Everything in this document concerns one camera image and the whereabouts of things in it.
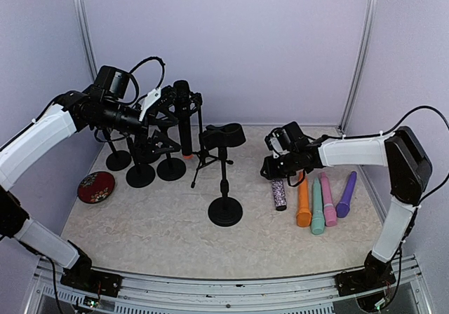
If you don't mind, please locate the teal microphone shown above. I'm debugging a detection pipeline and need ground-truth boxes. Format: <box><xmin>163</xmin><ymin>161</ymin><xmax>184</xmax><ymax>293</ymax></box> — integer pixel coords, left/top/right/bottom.
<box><xmin>310</xmin><ymin>177</ymin><xmax>325</xmax><ymax>236</ymax></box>

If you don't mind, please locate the wrist cable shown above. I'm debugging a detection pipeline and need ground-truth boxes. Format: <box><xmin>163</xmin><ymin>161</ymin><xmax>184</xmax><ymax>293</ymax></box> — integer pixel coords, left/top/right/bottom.
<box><xmin>128</xmin><ymin>57</ymin><xmax>166</xmax><ymax>90</ymax></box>
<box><xmin>378</xmin><ymin>105</ymin><xmax>449</xmax><ymax>206</ymax></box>

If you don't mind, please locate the purple microphone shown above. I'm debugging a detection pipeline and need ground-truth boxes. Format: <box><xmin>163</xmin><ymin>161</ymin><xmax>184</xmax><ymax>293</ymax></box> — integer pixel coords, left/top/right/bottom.
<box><xmin>335</xmin><ymin>171</ymin><xmax>357</xmax><ymax>218</ymax></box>

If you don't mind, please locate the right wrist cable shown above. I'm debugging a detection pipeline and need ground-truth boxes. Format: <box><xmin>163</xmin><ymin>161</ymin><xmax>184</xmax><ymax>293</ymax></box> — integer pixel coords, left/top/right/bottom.
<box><xmin>378</xmin><ymin>105</ymin><xmax>449</xmax><ymax>206</ymax></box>

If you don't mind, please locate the purple mic round stand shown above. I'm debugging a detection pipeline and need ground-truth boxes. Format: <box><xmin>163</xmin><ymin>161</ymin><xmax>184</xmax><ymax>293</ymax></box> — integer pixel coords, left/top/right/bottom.
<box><xmin>140</xmin><ymin>153</ymin><xmax>161</xmax><ymax>164</ymax></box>

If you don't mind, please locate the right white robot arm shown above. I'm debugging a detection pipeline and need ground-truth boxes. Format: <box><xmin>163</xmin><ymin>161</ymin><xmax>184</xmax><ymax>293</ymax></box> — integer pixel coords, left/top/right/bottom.
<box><xmin>260</xmin><ymin>121</ymin><xmax>433</xmax><ymax>289</ymax></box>

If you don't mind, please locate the aluminium front rail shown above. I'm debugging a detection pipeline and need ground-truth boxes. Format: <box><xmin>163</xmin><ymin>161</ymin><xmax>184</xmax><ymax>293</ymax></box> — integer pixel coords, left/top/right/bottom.
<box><xmin>21</xmin><ymin>256</ymin><xmax>435</xmax><ymax>313</ymax></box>

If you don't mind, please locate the orange mic round stand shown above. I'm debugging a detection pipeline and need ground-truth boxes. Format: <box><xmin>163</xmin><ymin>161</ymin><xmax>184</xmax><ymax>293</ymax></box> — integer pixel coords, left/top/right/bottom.
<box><xmin>156</xmin><ymin>152</ymin><xmax>187</xmax><ymax>182</ymax></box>

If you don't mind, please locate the black tripod mic stand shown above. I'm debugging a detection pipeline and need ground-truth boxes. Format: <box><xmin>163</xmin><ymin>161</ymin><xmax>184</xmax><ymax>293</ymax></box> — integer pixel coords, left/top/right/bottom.
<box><xmin>190</xmin><ymin>91</ymin><xmax>219</xmax><ymax>189</ymax></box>

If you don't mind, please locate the black microphone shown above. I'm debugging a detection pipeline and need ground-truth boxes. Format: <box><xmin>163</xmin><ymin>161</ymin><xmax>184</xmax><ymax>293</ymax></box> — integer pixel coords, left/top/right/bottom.
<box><xmin>173</xmin><ymin>80</ymin><xmax>193</xmax><ymax>159</ymax></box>

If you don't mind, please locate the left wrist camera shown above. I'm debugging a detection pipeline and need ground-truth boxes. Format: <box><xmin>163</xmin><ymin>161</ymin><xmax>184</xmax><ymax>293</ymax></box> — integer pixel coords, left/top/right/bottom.
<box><xmin>138</xmin><ymin>86</ymin><xmax>176</xmax><ymax>122</ymax></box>

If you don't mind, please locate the glitter silver microphone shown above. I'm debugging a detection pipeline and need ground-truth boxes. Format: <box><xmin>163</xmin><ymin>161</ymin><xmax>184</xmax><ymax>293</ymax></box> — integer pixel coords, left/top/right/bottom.
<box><xmin>272</xmin><ymin>179</ymin><xmax>287</xmax><ymax>211</ymax></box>

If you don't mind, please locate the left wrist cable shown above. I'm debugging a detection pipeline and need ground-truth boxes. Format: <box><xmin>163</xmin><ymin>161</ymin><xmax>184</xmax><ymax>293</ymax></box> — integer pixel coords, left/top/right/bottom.
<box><xmin>128</xmin><ymin>57</ymin><xmax>166</xmax><ymax>90</ymax></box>

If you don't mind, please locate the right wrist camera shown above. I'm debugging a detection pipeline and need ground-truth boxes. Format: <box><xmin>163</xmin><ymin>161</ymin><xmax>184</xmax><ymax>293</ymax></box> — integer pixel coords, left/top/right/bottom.
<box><xmin>264</xmin><ymin>128</ymin><xmax>291</xmax><ymax>158</ymax></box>

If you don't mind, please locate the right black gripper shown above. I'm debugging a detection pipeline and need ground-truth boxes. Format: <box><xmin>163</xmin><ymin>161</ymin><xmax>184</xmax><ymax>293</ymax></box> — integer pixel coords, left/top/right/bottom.
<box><xmin>261</xmin><ymin>149</ymin><xmax>300</xmax><ymax>179</ymax></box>

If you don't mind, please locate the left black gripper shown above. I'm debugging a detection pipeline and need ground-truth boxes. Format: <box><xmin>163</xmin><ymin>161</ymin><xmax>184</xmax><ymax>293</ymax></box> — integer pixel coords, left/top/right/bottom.
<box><xmin>98</xmin><ymin>99</ymin><xmax>181</xmax><ymax>157</ymax></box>

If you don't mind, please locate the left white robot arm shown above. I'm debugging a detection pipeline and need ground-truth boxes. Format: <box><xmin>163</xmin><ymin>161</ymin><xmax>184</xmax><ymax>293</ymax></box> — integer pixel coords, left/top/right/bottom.
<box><xmin>1</xmin><ymin>66</ymin><xmax>177</xmax><ymax>289</ymax></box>

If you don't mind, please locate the pink mic round stand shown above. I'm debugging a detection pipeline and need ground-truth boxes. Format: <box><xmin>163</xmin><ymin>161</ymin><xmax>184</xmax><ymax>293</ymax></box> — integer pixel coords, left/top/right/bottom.
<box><xmin>102</xmin><ymin>130</ymin><xmax>131</xmax><ymax>171</ymax></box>

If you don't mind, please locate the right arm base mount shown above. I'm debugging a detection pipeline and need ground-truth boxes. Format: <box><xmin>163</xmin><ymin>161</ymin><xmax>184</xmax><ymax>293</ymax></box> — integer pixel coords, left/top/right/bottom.
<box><xmin>334</xmin><ymin>269</ymin><xmax>396</xmax><ymax>296</ymax></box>

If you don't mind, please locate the glitter mic round stand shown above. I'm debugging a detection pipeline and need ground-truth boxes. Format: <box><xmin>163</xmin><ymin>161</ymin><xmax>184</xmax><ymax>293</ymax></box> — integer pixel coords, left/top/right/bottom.
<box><xmin>200</xmin><ymin>123</ymin><xmax>246</xmax><ymax>227</ymax></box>

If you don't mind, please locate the pink microphone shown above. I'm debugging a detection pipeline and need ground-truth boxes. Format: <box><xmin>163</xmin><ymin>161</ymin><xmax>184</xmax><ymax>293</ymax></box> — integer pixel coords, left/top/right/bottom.
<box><xmin>319</xmin><ymin>172</ymin><xmax>337</xmax><ymax>227</ymax></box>

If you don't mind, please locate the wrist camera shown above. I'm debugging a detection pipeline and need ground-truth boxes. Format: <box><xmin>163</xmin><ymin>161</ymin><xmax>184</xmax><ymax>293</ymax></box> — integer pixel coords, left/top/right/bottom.
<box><xmin>264</xmin><ymin>128</ymin><xmax>291</xmax><ymax>158</ymax></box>
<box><xmin>138</xmin><ymin>86</ymin><xmax>176</xmax><ymax>122</ymax></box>

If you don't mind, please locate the red embroidered round cushion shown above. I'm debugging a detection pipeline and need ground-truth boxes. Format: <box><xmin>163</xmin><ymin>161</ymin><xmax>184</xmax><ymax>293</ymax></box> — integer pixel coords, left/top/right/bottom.
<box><xmin>77</xmin><ymin>171</ymin><xmax>115</xmax><ymax>204</ymax></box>

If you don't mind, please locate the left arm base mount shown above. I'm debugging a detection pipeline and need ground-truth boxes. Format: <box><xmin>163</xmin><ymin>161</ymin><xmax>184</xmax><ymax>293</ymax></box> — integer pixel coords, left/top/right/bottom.
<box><xmin>60</xmin><ymin>270</ymin><xmax>123</xmax><ymax>298</ymax></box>

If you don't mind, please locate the teal mic round stand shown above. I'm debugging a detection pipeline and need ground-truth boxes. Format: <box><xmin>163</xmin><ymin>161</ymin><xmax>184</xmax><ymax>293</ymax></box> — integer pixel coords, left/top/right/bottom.
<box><xmin>126</xmin><ymin>137</ymin><xmax>156</xmax><ymax>188</ymax></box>

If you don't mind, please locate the orange microphone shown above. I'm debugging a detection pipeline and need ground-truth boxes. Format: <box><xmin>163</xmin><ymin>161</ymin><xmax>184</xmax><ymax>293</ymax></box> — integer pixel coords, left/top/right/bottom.
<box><xmin>296</xmin><ymin>176</ymin><xmax>312</xmax><ymax>228</ymax></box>

